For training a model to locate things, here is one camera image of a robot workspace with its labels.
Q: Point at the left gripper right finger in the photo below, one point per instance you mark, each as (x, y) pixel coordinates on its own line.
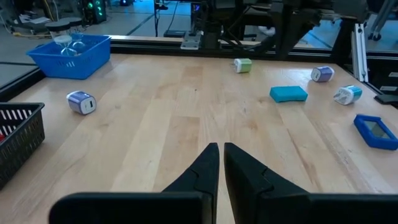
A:
(264, 202)

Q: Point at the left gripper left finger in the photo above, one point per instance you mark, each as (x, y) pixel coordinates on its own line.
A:
(186, 205)

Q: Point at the cyan eraser block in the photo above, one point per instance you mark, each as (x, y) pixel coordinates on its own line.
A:
(288, 94)

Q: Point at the purple white wall charger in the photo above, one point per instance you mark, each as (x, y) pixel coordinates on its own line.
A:
(81, 102)
(322, 74)

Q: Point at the white sand black hourglass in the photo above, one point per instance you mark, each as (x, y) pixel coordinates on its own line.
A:
(63, 40)

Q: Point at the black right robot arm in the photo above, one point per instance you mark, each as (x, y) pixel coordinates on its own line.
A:
(289, 28)

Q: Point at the blue digital timer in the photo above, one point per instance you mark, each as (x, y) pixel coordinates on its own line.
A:
(376, 132)

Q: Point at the grey metal mounting plate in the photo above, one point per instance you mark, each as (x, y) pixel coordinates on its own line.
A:
(191, 42)

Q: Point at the blue plastic basket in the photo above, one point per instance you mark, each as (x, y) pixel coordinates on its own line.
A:
(77, 66)

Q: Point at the black plastic basket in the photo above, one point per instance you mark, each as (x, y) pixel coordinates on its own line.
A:
(21, 140)

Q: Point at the black computer tower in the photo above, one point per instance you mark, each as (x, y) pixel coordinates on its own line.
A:
(94, 11)

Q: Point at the cyan white wall charger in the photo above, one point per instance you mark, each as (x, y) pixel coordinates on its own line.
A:
(347, 95)

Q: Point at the green white wall charger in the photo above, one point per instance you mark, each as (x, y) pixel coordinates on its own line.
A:
(243, 65)

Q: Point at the silver aluminium extrusion post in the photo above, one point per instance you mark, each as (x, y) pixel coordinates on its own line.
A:
(359, 53)

